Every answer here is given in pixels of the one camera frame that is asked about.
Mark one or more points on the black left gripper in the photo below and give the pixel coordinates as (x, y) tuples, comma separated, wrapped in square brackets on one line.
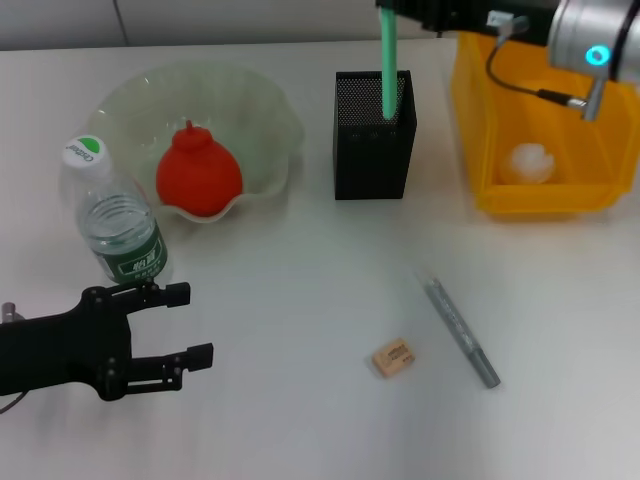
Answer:
[(65, 350)]

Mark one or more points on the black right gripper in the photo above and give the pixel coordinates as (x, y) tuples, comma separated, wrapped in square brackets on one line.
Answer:
[(465, 15)]

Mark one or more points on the green pen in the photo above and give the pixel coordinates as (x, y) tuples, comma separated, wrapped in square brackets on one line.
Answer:
[(389, 65)]

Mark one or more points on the clear green-label water bottle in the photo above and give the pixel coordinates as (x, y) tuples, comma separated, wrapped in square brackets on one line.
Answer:
[(125, 235)]

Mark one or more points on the white paper ball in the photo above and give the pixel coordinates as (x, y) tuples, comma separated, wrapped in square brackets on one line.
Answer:
[(527, 162)]

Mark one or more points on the tan eraser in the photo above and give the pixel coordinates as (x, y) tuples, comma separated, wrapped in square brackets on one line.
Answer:
[(394, 359)]

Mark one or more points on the grey marker pen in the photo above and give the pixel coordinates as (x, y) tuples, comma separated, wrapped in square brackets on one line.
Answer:
[(460, 330)]

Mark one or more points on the black mesh pen holder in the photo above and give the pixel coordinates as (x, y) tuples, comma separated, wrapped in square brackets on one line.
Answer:
[(375, 165)]

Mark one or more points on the orange fruit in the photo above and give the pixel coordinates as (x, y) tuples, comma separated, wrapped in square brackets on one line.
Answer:
[(200, 170)]

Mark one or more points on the translucent wavy fruit plate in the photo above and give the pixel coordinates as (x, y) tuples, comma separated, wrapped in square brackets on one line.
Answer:
[(225, 110)]

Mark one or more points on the yellow plastic storage bin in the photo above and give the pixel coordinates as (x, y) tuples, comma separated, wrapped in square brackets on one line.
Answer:
[(550, 200)]

